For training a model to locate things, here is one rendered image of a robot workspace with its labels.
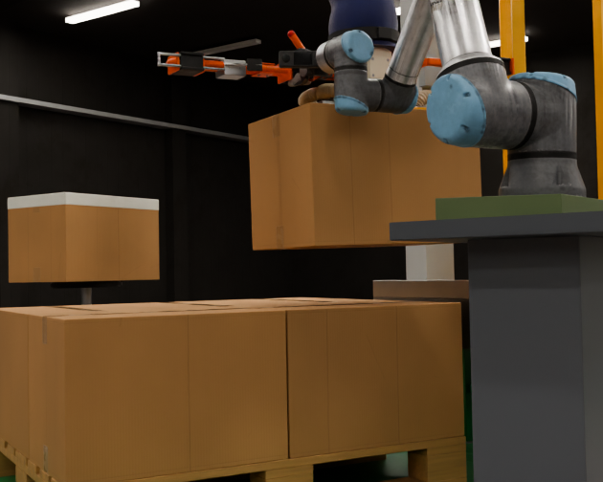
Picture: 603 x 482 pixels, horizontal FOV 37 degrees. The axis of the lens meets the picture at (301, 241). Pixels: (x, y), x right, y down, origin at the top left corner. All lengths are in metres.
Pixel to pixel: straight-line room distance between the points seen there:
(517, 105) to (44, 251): 2.75
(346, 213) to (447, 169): 0.39
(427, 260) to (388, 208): 1.51
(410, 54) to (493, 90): 0.54
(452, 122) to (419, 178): 0.79
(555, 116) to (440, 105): 0.25
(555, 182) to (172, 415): 1.09
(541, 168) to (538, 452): 0.60
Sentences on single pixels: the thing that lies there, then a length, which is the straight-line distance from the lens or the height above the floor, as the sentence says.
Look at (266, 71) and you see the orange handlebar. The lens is 2.68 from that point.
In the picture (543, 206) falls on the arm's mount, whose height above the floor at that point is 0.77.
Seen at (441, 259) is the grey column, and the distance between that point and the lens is 4.16.
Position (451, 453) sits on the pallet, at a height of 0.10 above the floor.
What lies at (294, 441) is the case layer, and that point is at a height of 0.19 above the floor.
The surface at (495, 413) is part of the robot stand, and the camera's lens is 2.03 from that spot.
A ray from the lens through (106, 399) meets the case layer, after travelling 2.27.
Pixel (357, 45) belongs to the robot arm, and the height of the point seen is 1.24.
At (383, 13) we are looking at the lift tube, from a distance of 2.84.
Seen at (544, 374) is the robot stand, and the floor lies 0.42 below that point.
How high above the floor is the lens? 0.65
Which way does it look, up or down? 2 degrees up
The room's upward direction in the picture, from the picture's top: 1 degrees counter-clockwise
